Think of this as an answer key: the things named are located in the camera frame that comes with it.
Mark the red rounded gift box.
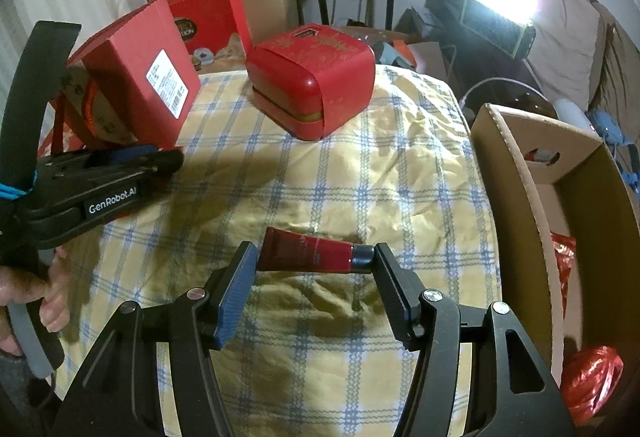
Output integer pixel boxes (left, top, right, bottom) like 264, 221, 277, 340
245, 23, 377, 141

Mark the white curtain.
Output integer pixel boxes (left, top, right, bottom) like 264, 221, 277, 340
0, 0, 66, 88

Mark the red plastic bag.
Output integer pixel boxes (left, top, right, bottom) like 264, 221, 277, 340
560, 344, 626, 425

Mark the brown patterned pillow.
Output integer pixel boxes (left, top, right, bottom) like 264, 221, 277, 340
590, 2, 640, 118

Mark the yellow blue checked cloth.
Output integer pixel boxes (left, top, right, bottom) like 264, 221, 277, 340
50, 62, 506, 437

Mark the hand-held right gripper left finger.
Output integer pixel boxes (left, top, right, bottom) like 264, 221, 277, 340
55, 241, 258, 437

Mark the white cable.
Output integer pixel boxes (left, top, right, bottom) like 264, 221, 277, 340
460, 77, 541, 109

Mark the small cardboard box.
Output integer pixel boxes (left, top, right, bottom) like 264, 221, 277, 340
410, 41, 457, 83

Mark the light blue toy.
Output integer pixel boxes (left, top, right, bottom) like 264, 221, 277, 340
592, 110, 640, 153

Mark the grey cushion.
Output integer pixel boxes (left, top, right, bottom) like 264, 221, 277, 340
430, 0, 601, 108

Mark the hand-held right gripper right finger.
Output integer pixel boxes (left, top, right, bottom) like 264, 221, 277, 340
370, 242, 581, 437

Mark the large red gift box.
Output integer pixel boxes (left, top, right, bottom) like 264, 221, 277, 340
167, 0, 253, 73

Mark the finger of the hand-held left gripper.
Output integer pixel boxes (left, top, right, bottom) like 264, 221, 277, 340
120, 148, 185, 177
90, 144, 158, 166

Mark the red cosmetic tube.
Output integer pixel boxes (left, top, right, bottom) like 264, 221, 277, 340
257, 226, 376, 274

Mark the bright work lamp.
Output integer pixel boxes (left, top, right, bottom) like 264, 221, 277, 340
460, 0, 543, 60

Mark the white round object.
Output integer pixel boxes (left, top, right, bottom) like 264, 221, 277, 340
550, 97, 593, 128

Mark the person's left hand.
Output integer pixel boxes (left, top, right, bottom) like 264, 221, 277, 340
0, 247, 70, 355

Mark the blue orange object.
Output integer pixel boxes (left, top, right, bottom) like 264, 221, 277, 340
375, 40, 418, 69

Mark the red foil packet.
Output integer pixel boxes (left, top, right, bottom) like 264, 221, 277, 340
551, 232, 579, 298

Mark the red decorated gift bag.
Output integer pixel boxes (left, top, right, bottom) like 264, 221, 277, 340
50, 0, 203, 153

